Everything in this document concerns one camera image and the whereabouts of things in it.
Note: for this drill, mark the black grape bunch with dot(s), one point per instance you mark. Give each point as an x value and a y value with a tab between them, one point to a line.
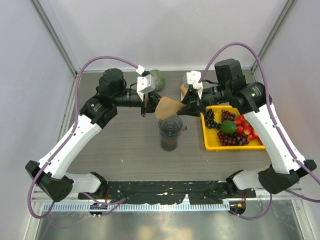
209	120

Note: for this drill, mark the glass coffee carafe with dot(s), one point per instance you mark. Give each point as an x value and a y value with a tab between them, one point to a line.
169	142

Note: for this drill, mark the small red grape bunch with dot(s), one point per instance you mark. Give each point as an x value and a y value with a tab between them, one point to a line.
227	116

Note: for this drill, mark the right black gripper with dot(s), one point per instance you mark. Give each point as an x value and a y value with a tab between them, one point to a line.
193	105

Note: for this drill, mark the green netted melon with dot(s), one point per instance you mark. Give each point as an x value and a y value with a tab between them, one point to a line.
160	79

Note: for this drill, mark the red lychee cluster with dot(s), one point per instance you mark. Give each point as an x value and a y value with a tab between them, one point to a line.
244	128

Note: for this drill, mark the yellow plastic fruit tray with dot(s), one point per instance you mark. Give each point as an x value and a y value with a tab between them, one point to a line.
211	141

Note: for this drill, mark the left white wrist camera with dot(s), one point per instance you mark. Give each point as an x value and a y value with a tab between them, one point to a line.
145	82

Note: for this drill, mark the brown paper coffee filter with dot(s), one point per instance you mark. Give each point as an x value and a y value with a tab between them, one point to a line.
167	107

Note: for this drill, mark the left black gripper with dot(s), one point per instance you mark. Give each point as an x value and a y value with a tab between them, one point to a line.
154	98

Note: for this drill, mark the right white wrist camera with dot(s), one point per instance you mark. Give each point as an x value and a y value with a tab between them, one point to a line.
192	78

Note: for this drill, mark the aluminium frame rail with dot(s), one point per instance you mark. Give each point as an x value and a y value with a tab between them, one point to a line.
82	202

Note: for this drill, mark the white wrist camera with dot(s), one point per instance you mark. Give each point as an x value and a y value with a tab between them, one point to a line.
145	82
192	78

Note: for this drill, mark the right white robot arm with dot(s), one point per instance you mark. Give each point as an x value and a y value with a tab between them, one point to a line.
288	165

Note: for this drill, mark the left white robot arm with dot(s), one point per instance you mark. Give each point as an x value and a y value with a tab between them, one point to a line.
50	172

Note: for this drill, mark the dark green lime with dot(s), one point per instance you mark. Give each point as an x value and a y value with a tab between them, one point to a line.
228	127

